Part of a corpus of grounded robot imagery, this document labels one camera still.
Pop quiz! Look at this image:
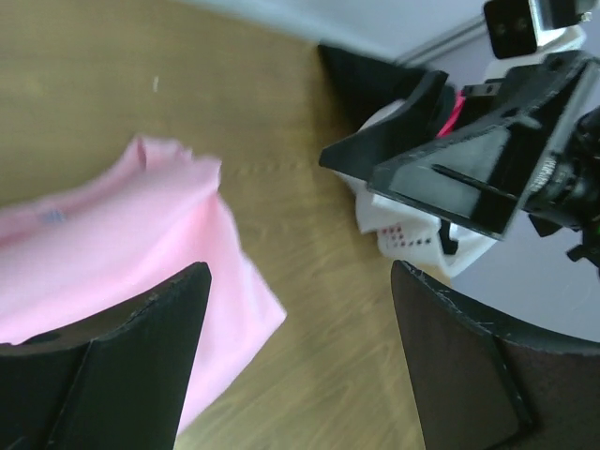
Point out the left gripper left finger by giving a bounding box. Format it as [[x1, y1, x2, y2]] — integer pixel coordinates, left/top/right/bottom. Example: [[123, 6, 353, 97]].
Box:
[[1, 262, 211, 449]]

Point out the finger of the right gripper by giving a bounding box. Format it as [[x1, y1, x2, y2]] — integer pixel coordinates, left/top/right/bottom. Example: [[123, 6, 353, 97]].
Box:
[[318, 44, 425, 130]]

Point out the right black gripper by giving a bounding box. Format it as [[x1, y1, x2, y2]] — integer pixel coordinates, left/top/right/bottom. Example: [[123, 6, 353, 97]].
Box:
[[319, 51, 599, 239]]

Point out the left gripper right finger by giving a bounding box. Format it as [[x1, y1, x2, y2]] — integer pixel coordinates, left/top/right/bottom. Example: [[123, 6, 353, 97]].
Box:
[[391, 261, 599, 449]]

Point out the pink t shirt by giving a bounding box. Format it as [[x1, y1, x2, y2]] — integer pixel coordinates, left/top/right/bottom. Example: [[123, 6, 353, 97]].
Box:
[[1, 137, 286, 428]]

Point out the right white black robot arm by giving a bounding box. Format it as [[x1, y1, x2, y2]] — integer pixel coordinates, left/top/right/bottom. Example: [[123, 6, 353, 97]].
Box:
[[318, 44, 599, 263]]

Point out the crimson red t shirt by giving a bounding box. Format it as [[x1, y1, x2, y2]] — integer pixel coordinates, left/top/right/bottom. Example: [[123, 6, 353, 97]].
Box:
[[437, 91, 465, 138]]

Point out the white plastic laundry basket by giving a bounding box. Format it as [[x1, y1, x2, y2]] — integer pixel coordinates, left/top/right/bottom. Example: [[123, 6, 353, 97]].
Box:
[[355, 100, 498, 278]]

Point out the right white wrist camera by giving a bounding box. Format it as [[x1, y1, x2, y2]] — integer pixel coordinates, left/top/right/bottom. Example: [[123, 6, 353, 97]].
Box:
[[483, 0, 597, 80]]

